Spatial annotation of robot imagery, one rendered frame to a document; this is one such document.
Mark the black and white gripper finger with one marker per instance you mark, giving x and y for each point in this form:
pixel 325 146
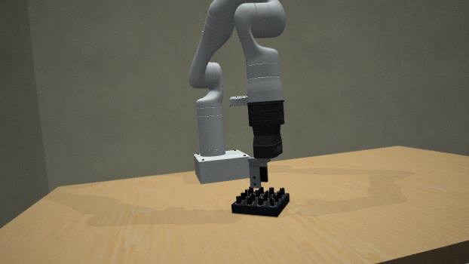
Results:
pixel 255 179
pixel 263 171

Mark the black knob box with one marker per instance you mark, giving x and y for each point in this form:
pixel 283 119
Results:
pixel 256 202

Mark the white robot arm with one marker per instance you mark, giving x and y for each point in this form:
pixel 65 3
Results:
pixel 252 19

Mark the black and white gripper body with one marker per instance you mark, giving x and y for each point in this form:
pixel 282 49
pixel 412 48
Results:
pixel 266 114

